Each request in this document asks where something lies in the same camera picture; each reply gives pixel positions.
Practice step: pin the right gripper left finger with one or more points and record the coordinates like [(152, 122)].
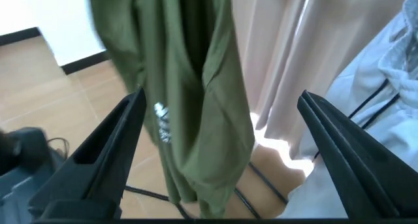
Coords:
[(98, 171)]

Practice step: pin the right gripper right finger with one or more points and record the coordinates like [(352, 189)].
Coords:
[(369, 185)]

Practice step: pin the green garment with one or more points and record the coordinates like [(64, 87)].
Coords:
[(196, 119)]

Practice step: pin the pale grey shorts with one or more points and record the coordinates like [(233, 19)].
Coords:
[(356, 73)]

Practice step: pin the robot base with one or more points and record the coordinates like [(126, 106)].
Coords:
[(19, 191)]

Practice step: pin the black clothes rack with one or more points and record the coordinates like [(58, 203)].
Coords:
[(267, 182)]

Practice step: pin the beige curtain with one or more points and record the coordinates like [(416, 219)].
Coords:
[(277, 54)]

